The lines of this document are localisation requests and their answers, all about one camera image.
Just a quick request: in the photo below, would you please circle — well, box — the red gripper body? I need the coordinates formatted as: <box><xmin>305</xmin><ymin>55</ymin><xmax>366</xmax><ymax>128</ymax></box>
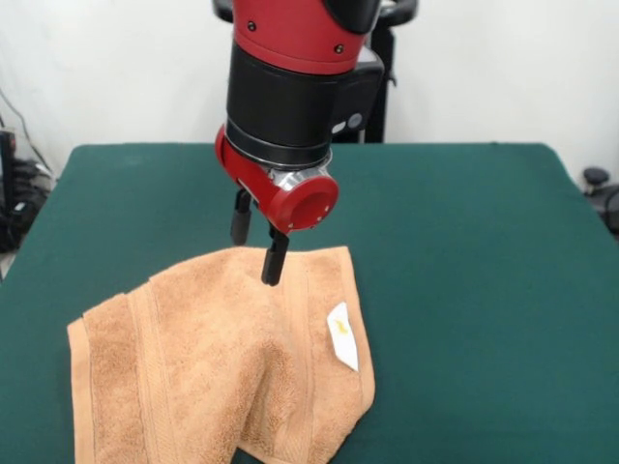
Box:
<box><xmin>214</xmin><ymin>124</ymin><xmax>340</xmax><ymax>237</ymax></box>

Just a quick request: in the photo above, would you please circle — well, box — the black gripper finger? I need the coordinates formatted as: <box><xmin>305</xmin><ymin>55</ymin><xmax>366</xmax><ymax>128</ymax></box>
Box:
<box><xmin>230</xmin><ymin>187</ymin><xmax>253</xmax><ymax>245</ymax></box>
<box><xmin>260</xmin><ymin>225</ymin><xmax>292</xmax><ymax>287</ymax></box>

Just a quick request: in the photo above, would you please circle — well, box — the tan terry towel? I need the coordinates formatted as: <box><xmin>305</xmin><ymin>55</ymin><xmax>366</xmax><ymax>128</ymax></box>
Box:
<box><xmin>66</xmin><ymin>245</ymin><xmax>377</xmax><ymax>464</ymax></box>

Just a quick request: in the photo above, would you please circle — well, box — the dark green table cloth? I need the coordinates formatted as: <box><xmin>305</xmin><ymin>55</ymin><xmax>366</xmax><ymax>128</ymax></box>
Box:
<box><xmin>0</xmin><ymin>142</ymin><xmax>619</xmax><ymax>464</ymax></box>

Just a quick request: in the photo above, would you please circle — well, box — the black office chair part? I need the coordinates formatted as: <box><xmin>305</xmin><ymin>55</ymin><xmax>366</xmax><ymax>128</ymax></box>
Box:
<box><xmin>582</xmin><ymin>166</ymin><xmax>619</xmax><ymax>228</ymax></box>

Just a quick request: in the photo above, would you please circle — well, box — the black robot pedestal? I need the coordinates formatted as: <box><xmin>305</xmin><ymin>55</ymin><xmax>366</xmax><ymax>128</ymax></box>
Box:
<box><xmin>210</xmin><ymin>0</ymin><xmax>418</xmax><ymax>144</ymax></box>

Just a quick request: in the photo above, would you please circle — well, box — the black equipment with cables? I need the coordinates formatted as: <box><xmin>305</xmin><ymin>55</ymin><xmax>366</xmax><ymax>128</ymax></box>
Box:
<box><xmin>0</xmin><ymin>129</ymin><xmax>54</xmax><ymax>253</ymax></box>

